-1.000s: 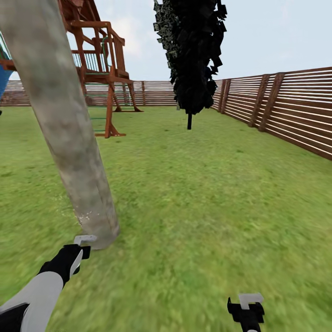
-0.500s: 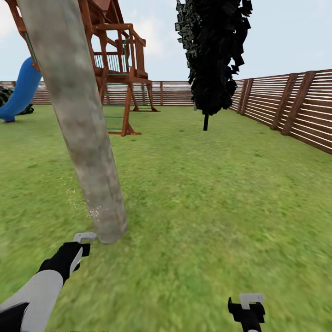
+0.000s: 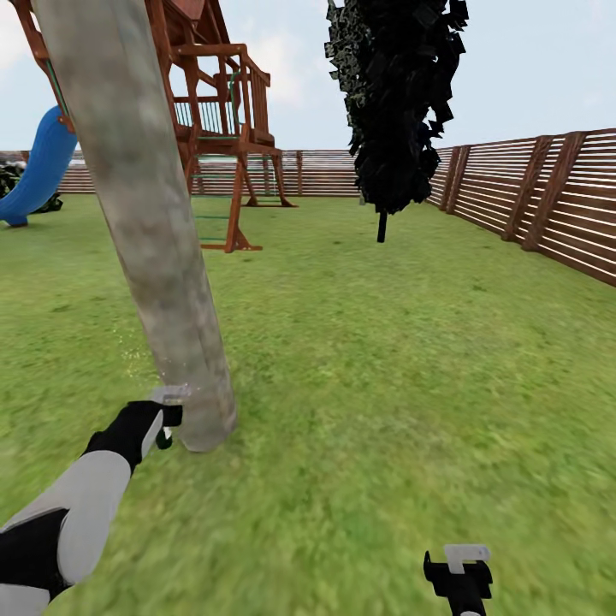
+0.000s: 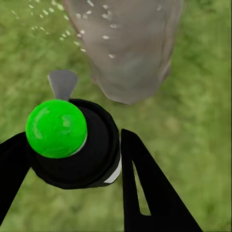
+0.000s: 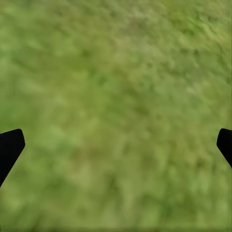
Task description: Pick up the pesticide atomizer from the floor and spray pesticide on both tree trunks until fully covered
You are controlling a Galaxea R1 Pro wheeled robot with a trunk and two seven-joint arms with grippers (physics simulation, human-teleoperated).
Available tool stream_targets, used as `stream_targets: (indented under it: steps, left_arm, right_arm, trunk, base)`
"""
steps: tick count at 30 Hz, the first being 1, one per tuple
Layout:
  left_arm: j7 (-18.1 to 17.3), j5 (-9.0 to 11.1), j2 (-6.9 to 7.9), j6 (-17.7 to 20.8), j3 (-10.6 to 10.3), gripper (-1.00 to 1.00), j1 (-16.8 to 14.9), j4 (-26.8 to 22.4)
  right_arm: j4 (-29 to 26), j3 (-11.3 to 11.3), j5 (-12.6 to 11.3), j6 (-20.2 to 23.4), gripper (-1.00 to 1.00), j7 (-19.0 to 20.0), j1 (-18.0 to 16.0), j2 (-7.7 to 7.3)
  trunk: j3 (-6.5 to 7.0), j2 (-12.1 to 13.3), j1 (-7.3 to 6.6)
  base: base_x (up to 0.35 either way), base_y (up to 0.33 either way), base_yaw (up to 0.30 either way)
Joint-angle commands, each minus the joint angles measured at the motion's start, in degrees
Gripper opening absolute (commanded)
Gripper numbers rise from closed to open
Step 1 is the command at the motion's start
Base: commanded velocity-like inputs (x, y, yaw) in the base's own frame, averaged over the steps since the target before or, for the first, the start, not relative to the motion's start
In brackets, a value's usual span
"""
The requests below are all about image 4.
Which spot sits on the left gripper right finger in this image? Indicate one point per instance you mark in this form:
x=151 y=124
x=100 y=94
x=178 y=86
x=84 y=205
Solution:
x=168 y=212

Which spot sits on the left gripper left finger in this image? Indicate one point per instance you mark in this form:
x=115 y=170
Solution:
x=14 y=166

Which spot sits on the pesticide atomizer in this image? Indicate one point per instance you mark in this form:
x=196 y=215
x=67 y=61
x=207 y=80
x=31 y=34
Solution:
x=72 y=143

